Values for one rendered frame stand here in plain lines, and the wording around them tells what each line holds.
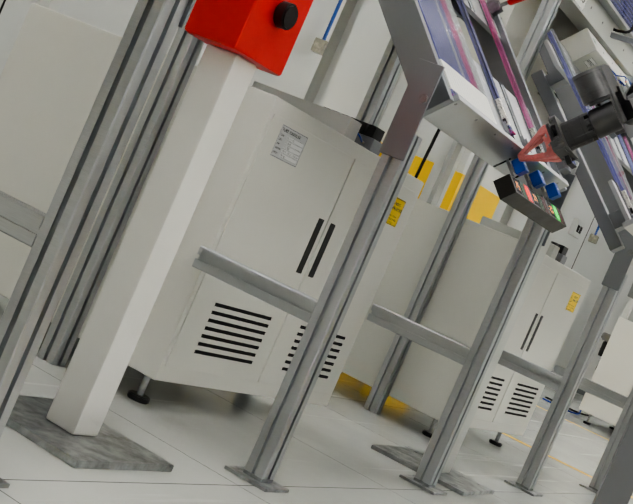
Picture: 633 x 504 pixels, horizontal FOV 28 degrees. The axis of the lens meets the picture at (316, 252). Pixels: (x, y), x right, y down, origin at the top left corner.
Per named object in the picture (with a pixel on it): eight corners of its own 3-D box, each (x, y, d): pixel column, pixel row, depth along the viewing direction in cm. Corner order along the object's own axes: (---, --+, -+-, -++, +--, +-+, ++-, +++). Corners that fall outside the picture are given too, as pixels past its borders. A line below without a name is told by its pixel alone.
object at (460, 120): (538, 199, 272) (569, 186, 269) (422, 118, 214) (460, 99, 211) (536, 194, 272) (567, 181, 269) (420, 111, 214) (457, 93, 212)
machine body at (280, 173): (317, 430, 288) (426, 183, 287) (142, 411, 227) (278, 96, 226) (114, 321, 320) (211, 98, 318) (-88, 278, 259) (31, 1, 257)
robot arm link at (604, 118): (627, 126, 231) (631, 126, 236) (613, 91, 231) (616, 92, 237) (592, 141, 234) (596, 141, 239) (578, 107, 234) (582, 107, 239)
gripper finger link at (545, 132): (509, 139, 240) (554, 119, 237) (520, 149, 247) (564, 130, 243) (520, 170, 238) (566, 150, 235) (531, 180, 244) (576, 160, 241)
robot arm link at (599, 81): (662, 105, 233) (640, 117, 241) (638, 49, 234) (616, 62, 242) (609, 127, 230) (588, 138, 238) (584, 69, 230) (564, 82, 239)
